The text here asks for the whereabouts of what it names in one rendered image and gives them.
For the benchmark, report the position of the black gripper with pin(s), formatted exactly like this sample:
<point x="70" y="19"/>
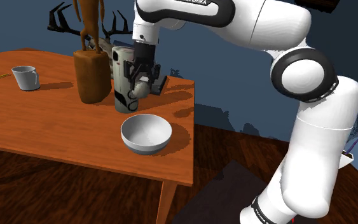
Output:
<point x="144" y="54"/>

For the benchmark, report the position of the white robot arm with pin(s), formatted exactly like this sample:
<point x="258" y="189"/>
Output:
<point x="315" y="149"/>

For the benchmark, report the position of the grey round object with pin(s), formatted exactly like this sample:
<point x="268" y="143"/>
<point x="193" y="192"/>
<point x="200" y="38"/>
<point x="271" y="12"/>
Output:
<point x="142" y="90"/>

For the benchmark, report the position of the black flat device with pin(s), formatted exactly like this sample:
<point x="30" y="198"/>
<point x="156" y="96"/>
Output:
<point x="162" y="85"/>

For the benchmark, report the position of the grey cylinder vase black pattern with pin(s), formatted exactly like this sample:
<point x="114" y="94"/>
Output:
<point x="119" y="80"/>

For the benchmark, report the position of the brown sculpture on block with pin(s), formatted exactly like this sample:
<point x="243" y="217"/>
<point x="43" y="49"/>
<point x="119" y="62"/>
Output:
<point x="92" y="77"/>

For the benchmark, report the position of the white bowl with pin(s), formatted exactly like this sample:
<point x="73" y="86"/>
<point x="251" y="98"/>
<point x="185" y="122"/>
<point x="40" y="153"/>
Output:
<point x="146" y="131"/>

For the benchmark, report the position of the deer skull with black antlers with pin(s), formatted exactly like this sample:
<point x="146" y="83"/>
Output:
<point x="61" y="23"/>

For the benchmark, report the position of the wooden table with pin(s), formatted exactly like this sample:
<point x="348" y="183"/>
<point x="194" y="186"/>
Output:
<point x="48" y="124"/>

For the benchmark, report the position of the grey mug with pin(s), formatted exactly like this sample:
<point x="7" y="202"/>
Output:
<point x="26" y="79"/>

